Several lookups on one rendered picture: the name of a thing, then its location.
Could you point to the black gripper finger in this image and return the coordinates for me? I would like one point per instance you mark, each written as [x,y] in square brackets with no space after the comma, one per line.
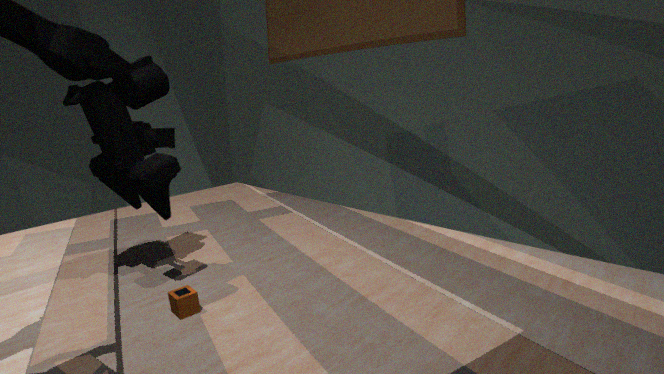
[158,198]
[121,185]

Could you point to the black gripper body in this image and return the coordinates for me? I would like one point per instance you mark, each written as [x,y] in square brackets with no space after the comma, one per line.
[123,151]

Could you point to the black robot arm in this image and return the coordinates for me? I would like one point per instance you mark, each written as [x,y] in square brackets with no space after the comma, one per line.
[78,55]

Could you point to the orange block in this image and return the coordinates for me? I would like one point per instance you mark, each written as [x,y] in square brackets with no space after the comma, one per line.
[184,302]

